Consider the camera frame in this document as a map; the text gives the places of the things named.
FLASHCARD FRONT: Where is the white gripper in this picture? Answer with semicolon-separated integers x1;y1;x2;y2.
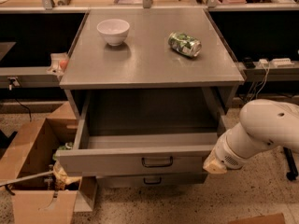
203;131;249;175

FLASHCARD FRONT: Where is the grey top drawer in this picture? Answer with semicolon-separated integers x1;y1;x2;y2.
57;88;224;177

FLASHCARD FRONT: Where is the grey drawer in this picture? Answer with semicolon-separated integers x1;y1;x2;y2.
57;88;224;177
97;173;207;188

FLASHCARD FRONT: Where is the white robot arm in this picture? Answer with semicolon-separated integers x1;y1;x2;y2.
203;99;299;174

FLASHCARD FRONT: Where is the grey bottom drawer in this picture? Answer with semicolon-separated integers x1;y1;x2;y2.
97;173;207;188

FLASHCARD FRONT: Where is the grey metal drawer cabinet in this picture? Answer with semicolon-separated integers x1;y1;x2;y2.
60;7;244;116

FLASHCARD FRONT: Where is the black stand leg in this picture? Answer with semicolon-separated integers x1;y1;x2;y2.
283;147;298;181

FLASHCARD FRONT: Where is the white power strip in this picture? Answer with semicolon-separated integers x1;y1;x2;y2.
271;58;294;67

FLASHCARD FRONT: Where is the green soda can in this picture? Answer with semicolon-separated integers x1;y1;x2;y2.
168;32;202;58

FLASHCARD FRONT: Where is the white ceramic bowl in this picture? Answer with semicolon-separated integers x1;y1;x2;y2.
97;19;130;46

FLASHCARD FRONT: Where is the open cardboard box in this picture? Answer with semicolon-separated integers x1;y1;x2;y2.
0;103;97;224

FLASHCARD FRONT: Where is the small tray with orange ball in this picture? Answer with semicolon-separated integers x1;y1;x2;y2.
47;52;69;77

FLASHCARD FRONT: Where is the grey metal rod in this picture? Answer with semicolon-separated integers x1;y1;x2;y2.
0;171;53;187

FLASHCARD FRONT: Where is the black wall cable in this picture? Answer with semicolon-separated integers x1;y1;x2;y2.
8;77;33;122

